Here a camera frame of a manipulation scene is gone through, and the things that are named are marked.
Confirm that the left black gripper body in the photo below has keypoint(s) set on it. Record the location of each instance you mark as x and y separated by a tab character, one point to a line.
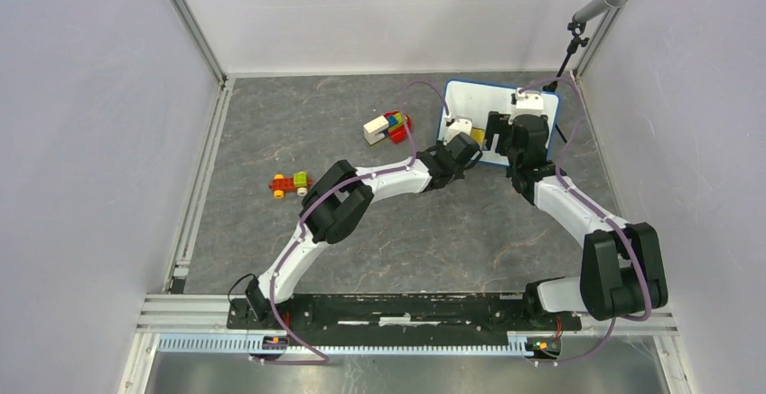
456	174

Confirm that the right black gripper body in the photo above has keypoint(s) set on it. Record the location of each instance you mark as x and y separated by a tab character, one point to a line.
513	162

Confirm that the yellow bone shaped eraser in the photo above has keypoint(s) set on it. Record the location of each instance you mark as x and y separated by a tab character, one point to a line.
478	135

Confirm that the blue framed whiteboard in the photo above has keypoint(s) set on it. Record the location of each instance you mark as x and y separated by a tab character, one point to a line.
474	100

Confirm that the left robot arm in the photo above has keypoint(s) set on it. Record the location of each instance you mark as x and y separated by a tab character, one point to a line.
335	205

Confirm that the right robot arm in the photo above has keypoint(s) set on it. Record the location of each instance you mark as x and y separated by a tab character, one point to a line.
622	272

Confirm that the white red toy block stack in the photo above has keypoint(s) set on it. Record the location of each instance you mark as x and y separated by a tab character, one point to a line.
392	125

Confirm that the black microphone stand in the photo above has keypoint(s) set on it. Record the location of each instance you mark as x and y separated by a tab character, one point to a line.
578	41

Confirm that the red toy block car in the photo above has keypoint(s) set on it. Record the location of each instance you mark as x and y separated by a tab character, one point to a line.
299	183

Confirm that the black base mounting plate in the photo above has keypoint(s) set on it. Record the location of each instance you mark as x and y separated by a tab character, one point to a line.
417	320

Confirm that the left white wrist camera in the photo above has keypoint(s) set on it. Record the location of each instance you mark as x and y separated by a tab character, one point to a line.
454	126

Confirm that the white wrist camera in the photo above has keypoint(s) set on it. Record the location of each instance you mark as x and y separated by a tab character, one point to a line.
526	103
454	126

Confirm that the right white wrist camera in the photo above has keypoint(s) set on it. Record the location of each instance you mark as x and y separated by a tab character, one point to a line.
526	103

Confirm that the white cable duct rail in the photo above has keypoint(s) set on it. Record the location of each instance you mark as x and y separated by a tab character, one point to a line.
270	346

